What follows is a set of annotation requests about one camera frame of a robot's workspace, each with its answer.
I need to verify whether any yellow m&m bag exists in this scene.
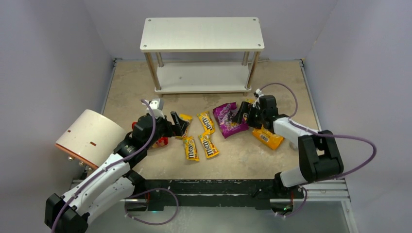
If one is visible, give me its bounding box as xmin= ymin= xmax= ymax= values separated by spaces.
xmin=198 ymin=132 xmax=220 ymax=159
xmin=183 ymin=136 xmax=200 ymax=162
xmin=245 ymin=99 xmax=255 ymax=104
xmin=177 ymin=114 xmax=193 ymax=139
xmin=197 ymin=111 xmax=215 ymax=134

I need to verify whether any red mixed fruit candy bag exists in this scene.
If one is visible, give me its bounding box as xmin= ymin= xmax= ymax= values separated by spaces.
xmin=150 ymin=137 xmax=169 ymax=149

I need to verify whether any purple grape candy bag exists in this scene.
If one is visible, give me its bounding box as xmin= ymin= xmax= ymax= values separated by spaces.
xmin=212 ymin=102 xmax=249 ymax=139

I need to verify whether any orange mango candy bag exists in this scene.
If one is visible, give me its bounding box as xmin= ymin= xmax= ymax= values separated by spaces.
xmin=252 ymin=128 xmax=284 ymax=150

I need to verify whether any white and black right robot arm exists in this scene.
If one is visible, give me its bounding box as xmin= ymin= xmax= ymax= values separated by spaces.
xmin=232 ymin=95 xmax=344 ymax=188

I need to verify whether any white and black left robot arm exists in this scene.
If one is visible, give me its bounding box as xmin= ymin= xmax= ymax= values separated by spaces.
xmin=45 ymin=109 xmax=189 ymax=233

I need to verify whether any white two-tier shelf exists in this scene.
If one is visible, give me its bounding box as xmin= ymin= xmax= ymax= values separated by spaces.
xmin=140 ymin=17 xmax=265 ymax=95

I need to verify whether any white cylinder with copper rim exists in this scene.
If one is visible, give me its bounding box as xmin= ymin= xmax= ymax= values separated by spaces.
xmin=55 ymin=109 xmax=126 ymax=169

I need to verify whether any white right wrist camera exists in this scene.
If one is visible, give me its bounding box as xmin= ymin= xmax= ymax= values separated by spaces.
xmin=253 ymin=88 xmax=263 ymax=109

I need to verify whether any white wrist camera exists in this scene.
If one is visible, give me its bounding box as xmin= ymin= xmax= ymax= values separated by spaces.
xmin=253 ymin=88 xmax=263 ymax=109
xmin=146 ymin=98 xmax=165 ymax=119

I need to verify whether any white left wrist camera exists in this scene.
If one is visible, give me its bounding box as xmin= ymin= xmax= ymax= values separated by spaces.
xmin=146 ymin=98 xmax=165 ymax=119

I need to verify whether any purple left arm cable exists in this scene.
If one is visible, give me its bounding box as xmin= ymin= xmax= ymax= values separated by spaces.
xmin=51 ymin=99 xmax=157 ymax=233

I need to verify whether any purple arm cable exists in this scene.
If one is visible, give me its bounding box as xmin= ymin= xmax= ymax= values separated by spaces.
xmin=257 ymin=83 xmax=377 ymax=184
xmin=51 ymin=99 xmax=157 ymax=233

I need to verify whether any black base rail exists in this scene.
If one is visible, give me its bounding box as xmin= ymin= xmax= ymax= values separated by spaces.
xmin=124 ymin=179 xmax=304 ymax=211

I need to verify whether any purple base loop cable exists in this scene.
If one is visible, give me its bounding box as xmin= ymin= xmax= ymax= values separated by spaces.
xmin=124 ymin=188 xmax=179 ymax=226

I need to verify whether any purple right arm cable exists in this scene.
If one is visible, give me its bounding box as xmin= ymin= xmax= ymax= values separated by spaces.
xmin=257 ymin=83 xmax=377 ymax=184

